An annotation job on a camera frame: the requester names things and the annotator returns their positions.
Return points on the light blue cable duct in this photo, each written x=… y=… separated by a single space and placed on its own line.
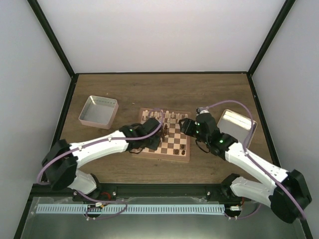
x=131 y=209

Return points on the gold metal tray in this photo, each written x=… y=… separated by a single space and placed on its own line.
x=238 y=126

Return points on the black enclosure frame post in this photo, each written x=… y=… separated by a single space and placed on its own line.
x=42 y=19

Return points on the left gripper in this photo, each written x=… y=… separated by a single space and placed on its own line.
x=154 y=146

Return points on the wooden chess board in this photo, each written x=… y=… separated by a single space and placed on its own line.
x=170 y=149

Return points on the pink metal tray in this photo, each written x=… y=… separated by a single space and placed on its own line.
x=99 y=112

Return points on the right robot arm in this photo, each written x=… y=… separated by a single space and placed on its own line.
x=285 y=192

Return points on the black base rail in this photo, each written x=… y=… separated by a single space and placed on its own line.
x=221 y=193

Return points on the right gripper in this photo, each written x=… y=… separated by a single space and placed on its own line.
x=187 y=128

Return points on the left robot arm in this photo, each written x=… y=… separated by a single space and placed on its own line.
x=63 y=162

